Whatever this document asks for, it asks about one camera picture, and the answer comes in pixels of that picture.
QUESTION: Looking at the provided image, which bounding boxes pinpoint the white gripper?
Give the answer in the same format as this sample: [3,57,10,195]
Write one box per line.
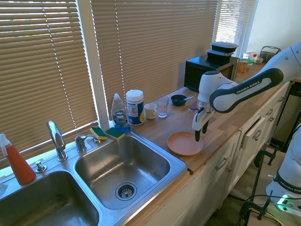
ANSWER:
[191,109,214,143]

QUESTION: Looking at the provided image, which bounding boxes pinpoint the narrow tan window blind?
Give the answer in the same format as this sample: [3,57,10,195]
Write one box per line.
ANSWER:
[215,0,258,59]

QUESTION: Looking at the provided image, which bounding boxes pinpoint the white kitchen cabinets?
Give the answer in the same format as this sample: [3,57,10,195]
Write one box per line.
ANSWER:
[131,82,291,226]

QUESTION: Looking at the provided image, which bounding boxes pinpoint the metal sink drain strainer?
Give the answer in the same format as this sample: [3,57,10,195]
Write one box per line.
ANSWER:
[115,182,137,202]

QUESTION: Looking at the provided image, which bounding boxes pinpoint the grey cutlery basket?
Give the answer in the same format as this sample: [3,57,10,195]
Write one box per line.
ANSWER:
[260,46,282,64]

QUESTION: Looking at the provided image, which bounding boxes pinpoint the yellow green sponge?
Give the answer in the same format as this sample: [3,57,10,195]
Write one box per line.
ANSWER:
[90,127,108,141]
[105,127,126,142]

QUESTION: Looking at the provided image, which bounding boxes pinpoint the stainless steel double sink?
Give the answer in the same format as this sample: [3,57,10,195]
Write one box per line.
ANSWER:
[0,129,188,226]

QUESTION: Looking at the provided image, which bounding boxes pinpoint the chrome kitchen faucet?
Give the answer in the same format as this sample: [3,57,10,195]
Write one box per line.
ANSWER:
[47,121,68,161]

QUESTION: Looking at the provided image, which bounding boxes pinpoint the Dawn dish soap bottle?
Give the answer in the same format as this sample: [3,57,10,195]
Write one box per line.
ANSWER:
[111,93,131,132]

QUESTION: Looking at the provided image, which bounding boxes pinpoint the orange spray bottle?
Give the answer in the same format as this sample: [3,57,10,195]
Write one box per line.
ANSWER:
[0,133,37,185]

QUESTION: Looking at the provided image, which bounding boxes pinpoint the black food container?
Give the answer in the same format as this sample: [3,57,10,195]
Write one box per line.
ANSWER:
[210,41,238,53]
[206,48,234,63]

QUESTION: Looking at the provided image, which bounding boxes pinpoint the clear drinking glass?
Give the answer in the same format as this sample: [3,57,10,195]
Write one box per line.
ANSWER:
[156,96,169,118]

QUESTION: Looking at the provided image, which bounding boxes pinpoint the white ceramic mug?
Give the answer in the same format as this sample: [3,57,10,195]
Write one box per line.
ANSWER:
[143,103,158,120]

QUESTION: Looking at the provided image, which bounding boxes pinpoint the white wipes canister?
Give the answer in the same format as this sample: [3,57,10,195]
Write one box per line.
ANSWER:
[125,89,145,126]

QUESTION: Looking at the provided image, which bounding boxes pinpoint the dark blue bowl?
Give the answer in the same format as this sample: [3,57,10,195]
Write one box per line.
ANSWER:
[171,94,188,107]

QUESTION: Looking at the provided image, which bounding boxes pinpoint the white lidded tub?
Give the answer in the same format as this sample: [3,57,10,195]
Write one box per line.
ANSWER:
[243,51,258,63]

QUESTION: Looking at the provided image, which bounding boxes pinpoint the chrome sink knob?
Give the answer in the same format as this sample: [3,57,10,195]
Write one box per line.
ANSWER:
[35,160,48,174]

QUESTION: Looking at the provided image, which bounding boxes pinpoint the orange carton box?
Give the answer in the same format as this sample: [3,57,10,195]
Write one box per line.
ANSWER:
[237,60,249,74]

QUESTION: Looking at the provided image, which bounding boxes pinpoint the black microwave oven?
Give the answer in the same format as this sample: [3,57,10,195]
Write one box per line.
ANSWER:
[183,56,240,93]

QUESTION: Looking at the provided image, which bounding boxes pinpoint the black clamp stand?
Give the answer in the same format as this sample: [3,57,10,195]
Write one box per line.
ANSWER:
[242,145,281,226]

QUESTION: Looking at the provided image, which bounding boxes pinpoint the black clamp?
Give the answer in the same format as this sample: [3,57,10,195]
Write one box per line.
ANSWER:
[239,190,274,226]

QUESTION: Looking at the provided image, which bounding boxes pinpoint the wide tan window blind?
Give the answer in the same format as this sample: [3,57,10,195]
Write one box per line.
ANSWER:
[90,0,219,118]
[0,0,99,169]

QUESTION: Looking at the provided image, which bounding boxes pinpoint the black dishwasher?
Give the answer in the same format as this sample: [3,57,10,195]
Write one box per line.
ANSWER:
[278,81,301,151]

